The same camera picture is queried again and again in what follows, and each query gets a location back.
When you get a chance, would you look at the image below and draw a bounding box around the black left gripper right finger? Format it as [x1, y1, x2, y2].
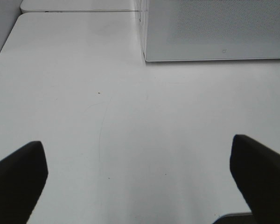
[230, 134, 280, 224]

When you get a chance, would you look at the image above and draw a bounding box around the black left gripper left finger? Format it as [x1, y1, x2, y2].
[0, 141, 48, 224]

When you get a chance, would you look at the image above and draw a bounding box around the white microwave door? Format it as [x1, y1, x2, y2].
[147, 0, 280, 62]

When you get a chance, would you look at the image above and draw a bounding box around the white microwave oven body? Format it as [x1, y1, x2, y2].
[134, 0, 150, 61]

